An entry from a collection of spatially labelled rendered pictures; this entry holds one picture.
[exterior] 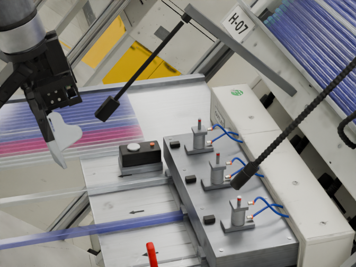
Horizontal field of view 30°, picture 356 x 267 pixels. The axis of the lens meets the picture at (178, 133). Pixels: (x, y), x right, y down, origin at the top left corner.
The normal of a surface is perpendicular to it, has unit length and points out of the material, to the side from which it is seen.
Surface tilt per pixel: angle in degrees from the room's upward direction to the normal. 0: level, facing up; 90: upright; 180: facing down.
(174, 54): 90
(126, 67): 90
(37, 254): 0
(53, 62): 90
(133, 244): 42
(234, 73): 90
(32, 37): 66
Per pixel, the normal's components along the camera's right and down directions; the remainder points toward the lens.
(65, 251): 0.66, -0.71
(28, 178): 0.26, 0.52
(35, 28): 0.85, 0.11
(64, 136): 0.07, 0.02
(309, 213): 0.00, -0.84
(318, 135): -0.71, -0.47
